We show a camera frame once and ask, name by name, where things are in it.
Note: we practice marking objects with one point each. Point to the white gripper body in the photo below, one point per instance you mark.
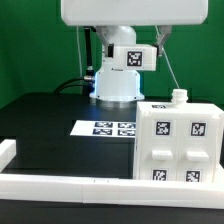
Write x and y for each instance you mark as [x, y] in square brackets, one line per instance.
[133, 12]

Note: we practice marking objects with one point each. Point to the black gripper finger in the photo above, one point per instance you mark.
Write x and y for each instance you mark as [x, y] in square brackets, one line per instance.
[103, 34]
[163, 32]

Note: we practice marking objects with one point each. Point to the white cabinet top block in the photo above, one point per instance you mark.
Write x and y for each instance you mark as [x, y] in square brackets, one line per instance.
[140, 57]

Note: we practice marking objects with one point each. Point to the white cabinet door panel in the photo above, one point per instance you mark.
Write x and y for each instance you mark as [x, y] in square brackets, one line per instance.
[200, 141]

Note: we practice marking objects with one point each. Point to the white cabinet body box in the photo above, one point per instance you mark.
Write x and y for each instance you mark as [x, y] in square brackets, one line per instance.
[179, 108]

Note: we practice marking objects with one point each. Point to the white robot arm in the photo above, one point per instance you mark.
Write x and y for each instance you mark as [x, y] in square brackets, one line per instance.
[133, 34]

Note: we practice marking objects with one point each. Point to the white U-shaped border fence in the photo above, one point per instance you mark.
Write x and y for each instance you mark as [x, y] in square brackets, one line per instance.
[107, 191]

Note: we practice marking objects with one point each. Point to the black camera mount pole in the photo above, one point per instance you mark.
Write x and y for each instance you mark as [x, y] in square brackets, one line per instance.
[89, 64]

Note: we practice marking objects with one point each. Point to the white marker base plate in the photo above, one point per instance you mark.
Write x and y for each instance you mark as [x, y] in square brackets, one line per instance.
[103, 129]

